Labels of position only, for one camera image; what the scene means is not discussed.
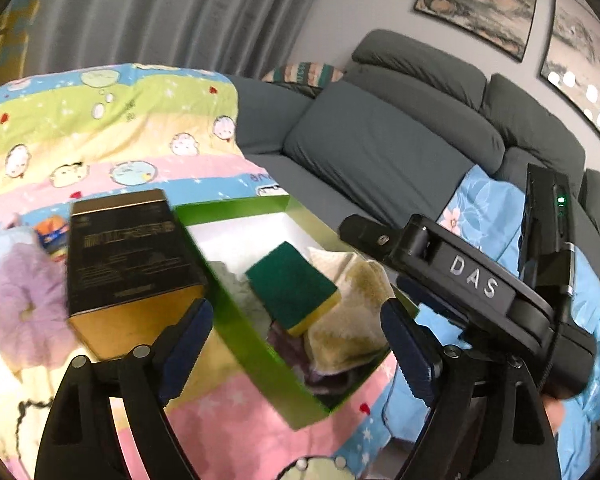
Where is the green cardboard box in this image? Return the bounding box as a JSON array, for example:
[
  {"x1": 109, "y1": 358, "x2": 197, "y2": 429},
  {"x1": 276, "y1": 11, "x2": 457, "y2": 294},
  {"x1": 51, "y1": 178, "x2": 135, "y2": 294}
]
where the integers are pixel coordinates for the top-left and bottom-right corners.
[{"x1": 172, "y1": 195, "x2": 421, "y2": 432}]

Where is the dark grey sofa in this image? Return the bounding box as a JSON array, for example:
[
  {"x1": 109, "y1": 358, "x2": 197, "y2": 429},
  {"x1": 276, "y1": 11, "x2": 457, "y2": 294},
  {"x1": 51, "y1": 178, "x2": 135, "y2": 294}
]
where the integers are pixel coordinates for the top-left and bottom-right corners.
[{"x1": 225, "y1": 28, "x2": 600, "y2": 281}]

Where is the person's right hand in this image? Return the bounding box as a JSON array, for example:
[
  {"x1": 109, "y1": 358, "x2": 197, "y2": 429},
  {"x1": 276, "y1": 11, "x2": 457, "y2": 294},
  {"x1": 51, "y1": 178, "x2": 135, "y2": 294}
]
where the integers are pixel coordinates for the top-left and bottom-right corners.
[{"x1": 544, "y1": 395, "x2": 567, "y2": 436}]

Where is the gold tin box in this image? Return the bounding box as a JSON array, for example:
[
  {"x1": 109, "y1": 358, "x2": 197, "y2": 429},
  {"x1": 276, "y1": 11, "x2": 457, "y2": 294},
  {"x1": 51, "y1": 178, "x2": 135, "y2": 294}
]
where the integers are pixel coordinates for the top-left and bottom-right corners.
[{"x1": 66, "y1": 188, "x2": 211, "y2": 363}]

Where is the blue and orange tissue pack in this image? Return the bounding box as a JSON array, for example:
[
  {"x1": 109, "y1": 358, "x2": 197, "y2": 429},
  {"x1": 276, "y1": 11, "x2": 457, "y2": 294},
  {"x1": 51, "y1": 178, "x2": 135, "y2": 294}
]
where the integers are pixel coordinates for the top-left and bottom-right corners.
[{"x1": 34, "y1": 217, "x2": 72, "y2": 261}]

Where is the purple fluffy cloth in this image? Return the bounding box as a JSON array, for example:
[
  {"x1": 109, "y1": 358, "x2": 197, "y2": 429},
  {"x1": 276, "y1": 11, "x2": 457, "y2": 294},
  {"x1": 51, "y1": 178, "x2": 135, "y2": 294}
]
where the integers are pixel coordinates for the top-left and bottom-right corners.
[{"x1": 267, "y1": 325, "x2": 381, "y2": 401}]

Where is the cartoon printed blanket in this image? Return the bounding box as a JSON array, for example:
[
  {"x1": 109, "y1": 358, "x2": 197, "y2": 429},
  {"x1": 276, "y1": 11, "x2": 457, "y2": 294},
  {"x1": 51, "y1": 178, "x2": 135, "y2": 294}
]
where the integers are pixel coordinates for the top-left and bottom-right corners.
[{"x1": 0, "y1": 62, "x2": 396, "y2": 480}]

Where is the green and yellow sponge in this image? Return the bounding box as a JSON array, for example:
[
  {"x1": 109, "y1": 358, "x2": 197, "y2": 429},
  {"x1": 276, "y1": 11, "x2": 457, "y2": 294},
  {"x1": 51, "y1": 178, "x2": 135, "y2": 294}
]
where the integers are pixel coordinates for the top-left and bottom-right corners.
[{"x1": 245, "y1": 241, "x2": 342, "y2": 338}]

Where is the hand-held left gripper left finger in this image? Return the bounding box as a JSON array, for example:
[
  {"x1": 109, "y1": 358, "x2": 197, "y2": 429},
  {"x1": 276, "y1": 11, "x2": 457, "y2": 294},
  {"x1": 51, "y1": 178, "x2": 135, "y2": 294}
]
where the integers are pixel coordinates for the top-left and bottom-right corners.
[{"x1": 35, "y1": 297, "x2": 215, "y2": 480}]

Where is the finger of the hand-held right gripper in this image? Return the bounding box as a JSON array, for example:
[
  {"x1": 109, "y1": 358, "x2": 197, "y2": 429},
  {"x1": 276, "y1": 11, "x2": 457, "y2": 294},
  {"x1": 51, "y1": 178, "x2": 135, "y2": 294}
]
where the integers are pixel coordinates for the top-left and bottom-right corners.
[{"x1": 339, "y1": 212, "x2": 552, "y2": 357}]

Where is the striped pillow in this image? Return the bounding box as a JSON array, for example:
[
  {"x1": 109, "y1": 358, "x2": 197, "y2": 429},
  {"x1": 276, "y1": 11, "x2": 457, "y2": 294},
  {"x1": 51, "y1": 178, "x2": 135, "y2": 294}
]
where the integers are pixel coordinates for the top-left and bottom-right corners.
[{"x1": 261, "y1": 62, "x2": 346, "y2": 86}]

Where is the blue plush toy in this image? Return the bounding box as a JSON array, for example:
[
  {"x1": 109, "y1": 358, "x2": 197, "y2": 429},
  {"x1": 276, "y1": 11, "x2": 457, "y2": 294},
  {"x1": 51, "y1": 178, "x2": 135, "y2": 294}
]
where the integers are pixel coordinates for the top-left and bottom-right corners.
[{"x1": 0, "y1": 212, "x2": 36, "y2": 281}]

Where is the grey fluffy cloth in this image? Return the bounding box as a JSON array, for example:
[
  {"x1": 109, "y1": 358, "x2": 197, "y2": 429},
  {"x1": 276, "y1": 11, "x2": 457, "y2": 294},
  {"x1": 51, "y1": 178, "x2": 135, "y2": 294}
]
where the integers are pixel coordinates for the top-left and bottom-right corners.
[{"x1": 207, "y1": 260, "x2": 266, "y2": 311}]

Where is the yellow towel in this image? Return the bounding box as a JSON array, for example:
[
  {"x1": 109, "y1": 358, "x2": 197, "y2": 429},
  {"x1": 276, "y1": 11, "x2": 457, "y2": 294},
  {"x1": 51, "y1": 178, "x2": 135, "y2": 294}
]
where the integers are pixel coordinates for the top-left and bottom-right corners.
[{"x1": 305, "y1": 247, "x2": 396, "y2": 376}]

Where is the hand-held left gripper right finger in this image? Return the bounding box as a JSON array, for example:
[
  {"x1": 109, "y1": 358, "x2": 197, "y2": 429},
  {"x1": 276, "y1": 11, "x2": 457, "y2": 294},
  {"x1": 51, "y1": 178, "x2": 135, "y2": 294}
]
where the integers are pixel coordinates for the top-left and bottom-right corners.
[{"x1": 380, "y1": 297, "x2": 563, "y2": 480}]

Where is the framed landscape painting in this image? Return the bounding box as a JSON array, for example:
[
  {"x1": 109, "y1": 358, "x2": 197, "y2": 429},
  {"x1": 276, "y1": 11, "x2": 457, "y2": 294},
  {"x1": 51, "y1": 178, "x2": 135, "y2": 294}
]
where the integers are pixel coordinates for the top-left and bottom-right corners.
[
  {"x1": 412, "y1": 0, "x2": 541, "y2": 63},
  {"x1": 537, "y1": 0, "x2": 600, "y2": 153}
]

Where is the grey curtain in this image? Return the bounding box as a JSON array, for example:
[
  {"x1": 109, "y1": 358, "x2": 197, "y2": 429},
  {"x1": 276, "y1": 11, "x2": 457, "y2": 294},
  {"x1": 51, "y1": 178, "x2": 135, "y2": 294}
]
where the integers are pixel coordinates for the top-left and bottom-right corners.
[{"x1": 20, "y1": 0, "x2": 338, "y2": 81}]

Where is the blue floral blanket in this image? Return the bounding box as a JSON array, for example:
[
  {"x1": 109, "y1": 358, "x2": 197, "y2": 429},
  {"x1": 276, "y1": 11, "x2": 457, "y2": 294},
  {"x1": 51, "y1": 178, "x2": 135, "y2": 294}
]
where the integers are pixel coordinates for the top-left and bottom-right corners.
[{"x1": 380, "y1": 165, "x2": 600, "y2": 480}]

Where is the gold patterned curtain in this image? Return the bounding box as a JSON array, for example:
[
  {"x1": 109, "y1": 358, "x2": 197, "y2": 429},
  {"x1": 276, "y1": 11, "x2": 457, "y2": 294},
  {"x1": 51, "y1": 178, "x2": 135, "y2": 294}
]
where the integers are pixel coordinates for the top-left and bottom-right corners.
[{"x1": 0, "y1": 0, "x2": 56, "y2": 91}]

